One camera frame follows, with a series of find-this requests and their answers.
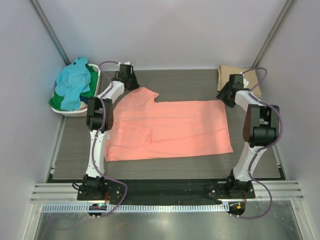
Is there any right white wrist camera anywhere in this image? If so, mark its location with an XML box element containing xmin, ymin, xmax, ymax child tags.
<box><xmin>240</xmin><ymin>72</ymin><xmax>250</xmax><ymax>88</ymax></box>

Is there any light blue t shirt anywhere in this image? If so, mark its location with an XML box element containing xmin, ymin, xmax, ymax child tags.
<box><xmin>54</xmin><ymin>57</ymin><xmax>91</xmax><ymax>112</ymax></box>

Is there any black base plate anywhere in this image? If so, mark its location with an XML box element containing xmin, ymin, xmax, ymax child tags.
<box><xmin>72</xmin><ymin>176</ymin><xmax>256</xmax><ymax>206</ymax></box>

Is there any green t shirt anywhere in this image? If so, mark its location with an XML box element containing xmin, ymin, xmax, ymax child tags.
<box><xmin>48</xmin><ymin>64</ymin><xmax>99</xmax><ymax>112</ymax></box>

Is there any salmon pink t shirt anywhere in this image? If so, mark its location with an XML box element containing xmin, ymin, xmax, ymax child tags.
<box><xmin>104</xmin><ymin>87</ymin><xmax>233</xmax><ymax>162</ymax></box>

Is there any white plastic laundry basket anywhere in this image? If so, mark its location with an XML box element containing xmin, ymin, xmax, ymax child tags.
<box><xmin>51</xmin><ymin>63</ymin><xmax>101</xmax><ymax>117</ymax></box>

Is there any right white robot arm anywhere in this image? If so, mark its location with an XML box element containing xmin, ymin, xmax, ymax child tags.
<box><xmin>217</xmin><ymin>73</ymin><xmax>282</xmax><ymax>198</ymax></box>

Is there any white slotted cable duct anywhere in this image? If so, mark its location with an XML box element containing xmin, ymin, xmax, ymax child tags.
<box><xmin>42</xmin><ymin>202</ymin><xmax>229</xmax><ymax>214</ymax></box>

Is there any right aluminium frame post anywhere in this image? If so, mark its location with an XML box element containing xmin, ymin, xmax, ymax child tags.
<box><xmin>251</xmin><ymin>0</ymin><xmax>297</xmax><ymax>68</ymax></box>

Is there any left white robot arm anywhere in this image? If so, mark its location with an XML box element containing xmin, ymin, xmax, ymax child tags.
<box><xmin>81</xmin><ymin>61</ymin><xmax>140</xmax><ymax>200</ymax></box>

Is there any aluminium frame post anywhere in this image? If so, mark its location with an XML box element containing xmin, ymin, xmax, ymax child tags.
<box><xmin>251</xmin><ymin>0</ymin><xmax>297</xmax><ymax>68</ymax></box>
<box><xmin>28</xmin><ymin>0</ymin><xmax>71</xmax><ymax>66</ymax></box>

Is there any left aluminium frame post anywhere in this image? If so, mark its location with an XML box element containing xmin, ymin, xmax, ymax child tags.
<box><xmin>28</xmin><ymin>0</ymin><xmax>71</xmax><ymax>66</ymax></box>

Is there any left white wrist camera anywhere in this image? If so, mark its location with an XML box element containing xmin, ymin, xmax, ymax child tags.
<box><xmin>117</xmin><ymin>61</ymin><xmax>131</xmax><ymax>66</ymax></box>

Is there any folded beige t shirt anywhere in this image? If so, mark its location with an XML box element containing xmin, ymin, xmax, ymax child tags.
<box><xmin>217</xmin><ymin>65</ymin><xmax>262</xmax><ymax>98</ymax></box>

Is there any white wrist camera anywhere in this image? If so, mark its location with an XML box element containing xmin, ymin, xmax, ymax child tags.
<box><xmin>117</xmin><ymin>61</ymin><xmax>131</xmax><ymax>66</ymax></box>
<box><xmin>240</xmin><ymin>72</ymin><xmax>250</xmax><ymax>88</ymax></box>

